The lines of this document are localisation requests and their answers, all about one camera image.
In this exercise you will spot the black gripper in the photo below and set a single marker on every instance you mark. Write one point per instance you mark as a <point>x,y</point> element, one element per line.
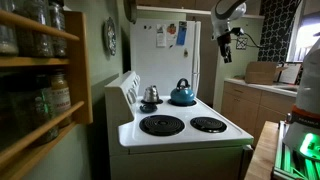
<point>224,43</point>

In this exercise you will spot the small dark blue plate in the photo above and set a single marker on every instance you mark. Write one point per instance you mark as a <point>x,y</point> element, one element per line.
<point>148,108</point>

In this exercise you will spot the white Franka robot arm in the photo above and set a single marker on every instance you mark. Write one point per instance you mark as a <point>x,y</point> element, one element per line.
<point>230,10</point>

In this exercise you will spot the white electric stove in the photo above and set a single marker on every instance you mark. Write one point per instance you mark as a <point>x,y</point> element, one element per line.
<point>173,156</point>

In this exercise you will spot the open cardboard box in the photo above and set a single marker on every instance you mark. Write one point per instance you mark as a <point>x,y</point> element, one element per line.
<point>261,73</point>

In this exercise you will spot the small dark fridge magnet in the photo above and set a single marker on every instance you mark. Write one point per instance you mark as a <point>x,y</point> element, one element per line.
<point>185,52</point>

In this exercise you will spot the wooden kitchen counter cabinet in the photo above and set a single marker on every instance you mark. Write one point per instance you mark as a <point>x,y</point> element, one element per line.
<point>246,106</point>

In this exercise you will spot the blue flyer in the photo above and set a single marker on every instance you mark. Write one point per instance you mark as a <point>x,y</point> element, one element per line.
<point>181,33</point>

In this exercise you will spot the black white patterned curtain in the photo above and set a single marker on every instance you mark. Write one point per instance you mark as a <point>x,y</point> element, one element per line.
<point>276,30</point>

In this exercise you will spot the large black coil burner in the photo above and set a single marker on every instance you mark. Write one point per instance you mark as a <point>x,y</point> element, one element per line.
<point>162,125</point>
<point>191,103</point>

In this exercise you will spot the paper with red picture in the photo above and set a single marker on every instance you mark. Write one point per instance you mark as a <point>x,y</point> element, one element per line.
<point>171,33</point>

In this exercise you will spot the white paper sheet on counter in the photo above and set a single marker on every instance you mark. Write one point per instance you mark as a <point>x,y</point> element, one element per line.
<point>289,74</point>

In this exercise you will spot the small black coil burner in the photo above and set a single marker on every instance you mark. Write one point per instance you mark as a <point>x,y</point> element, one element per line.
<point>160,101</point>
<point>208,124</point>

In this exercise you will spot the white paper note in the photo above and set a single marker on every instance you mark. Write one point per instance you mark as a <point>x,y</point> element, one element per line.
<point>161,36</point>

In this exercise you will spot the white refrigerator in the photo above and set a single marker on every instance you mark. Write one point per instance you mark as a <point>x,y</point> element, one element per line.
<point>150,63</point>

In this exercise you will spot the small silver metal teapot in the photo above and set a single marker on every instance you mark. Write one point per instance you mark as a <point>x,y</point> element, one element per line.
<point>151,94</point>

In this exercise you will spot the wooden spice shelf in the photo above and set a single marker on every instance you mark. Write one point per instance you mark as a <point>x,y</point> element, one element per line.
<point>81,66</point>

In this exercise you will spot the labelled jar with brown contents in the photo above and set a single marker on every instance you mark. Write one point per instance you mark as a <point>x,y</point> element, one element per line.
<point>60,96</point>

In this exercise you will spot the slim glass spice jar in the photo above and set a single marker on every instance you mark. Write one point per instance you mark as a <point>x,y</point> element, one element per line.
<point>58,20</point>

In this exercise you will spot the large glass jar dark contents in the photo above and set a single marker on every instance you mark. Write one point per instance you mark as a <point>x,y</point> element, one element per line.
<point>35,40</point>

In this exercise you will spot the dark glass jar green herbs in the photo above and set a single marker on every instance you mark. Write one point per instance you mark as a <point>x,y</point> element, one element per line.
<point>33,110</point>

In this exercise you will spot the glass jar with pale contents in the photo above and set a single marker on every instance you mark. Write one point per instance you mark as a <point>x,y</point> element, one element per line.
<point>6,40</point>

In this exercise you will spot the small patterned wall tile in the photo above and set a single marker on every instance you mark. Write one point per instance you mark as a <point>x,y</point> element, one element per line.
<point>241,43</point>

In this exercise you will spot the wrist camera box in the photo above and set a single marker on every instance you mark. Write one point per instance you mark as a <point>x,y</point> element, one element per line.
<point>237,31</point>

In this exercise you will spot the decorative patterned wall plate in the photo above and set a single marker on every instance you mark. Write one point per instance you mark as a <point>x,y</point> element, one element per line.
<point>110,36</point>

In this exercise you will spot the green lit robot mount frame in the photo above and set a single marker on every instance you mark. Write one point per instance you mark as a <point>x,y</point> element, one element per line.
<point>290,166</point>

